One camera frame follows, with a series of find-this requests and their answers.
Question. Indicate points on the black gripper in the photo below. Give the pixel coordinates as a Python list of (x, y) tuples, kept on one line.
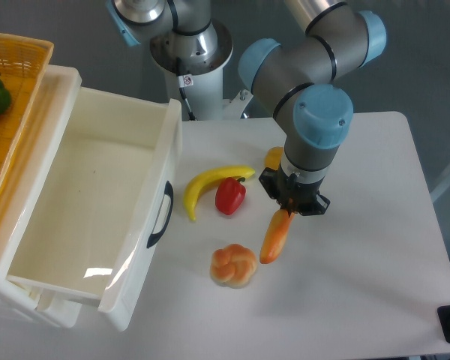
[(296, 189)]

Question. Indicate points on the long orange bread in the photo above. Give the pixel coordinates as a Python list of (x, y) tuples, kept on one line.
[(276, 236)]

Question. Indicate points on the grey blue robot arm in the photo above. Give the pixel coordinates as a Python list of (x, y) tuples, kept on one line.
[(294, 86)]

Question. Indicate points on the round knotted bread roll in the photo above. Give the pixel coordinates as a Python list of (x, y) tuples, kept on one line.
[(233, 266)]

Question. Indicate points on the white open upper drawer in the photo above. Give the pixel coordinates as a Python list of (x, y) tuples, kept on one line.
[(86, 238)]

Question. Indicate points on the white drawer cabinet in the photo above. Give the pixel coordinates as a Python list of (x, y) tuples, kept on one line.
[(50, 112)]

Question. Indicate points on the yellow bell pepper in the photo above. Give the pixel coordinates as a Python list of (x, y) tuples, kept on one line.
[(273, 157)]

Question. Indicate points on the red bell pepper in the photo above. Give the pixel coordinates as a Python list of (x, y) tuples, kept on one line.
[(230, 195)]

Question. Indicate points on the yellow banana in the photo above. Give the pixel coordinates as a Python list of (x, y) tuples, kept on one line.
[(209, 179)]

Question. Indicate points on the orange woven basket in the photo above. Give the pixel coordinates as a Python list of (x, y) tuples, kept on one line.
[(23, 61)]

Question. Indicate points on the black drawer handle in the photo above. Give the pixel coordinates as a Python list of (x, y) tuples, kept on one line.
[(163, 216)]

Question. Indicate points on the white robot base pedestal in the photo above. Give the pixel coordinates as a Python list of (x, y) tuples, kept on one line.
[(193, 68)]

